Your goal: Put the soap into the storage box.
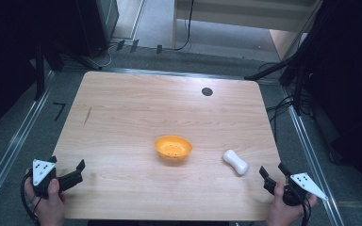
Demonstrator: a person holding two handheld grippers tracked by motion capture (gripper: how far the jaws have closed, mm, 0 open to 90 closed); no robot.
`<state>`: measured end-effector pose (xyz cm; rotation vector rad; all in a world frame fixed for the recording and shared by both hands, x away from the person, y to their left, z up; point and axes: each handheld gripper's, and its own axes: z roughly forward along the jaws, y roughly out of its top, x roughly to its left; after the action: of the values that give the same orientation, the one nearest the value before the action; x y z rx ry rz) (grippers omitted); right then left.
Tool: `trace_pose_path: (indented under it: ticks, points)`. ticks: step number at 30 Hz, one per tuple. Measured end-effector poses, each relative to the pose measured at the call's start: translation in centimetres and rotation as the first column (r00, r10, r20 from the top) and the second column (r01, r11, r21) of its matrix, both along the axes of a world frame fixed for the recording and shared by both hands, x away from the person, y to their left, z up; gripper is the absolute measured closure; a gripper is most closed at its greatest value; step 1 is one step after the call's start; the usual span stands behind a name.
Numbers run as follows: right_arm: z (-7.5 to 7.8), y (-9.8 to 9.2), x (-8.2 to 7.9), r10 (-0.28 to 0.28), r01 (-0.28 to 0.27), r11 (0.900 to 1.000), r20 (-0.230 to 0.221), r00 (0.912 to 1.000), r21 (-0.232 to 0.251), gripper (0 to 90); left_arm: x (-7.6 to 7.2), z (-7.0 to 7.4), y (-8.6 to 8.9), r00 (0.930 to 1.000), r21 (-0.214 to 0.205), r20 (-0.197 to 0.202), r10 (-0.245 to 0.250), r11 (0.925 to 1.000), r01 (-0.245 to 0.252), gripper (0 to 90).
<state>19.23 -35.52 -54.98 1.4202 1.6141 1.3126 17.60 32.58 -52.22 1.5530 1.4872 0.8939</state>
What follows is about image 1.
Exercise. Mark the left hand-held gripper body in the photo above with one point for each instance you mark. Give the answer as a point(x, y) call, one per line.
point(41, 171)

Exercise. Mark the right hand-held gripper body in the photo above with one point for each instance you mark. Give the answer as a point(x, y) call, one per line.
point(304, 183)

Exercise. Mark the white bottle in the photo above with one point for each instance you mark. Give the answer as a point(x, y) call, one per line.
point(235, 162)

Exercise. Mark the orange perforated bowl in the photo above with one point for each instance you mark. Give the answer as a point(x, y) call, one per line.
point(173, 147)

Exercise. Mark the person's right hand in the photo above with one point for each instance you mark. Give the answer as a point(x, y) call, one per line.
point(283, 213)

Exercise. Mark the person's left hand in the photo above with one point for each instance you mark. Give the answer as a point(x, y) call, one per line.
point(48, 208)

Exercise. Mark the black metal stand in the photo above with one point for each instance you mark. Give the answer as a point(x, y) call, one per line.
point(40, 72)
point(297, 81)

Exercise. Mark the dark round table grommet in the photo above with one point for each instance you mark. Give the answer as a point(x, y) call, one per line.
point(207, 91)

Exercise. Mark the black tape strip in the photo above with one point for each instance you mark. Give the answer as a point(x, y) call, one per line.
point(120, 45)
point(159, 49)
point(134, 45)

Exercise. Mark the black cabinet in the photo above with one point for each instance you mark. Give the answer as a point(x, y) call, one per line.
point(100, 22)

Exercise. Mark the white shelf unit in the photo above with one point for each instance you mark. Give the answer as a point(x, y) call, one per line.
point(232, 12)

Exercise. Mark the metal floor rail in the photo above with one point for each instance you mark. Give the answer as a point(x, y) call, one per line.
point(15, 144)
point(314, 163)

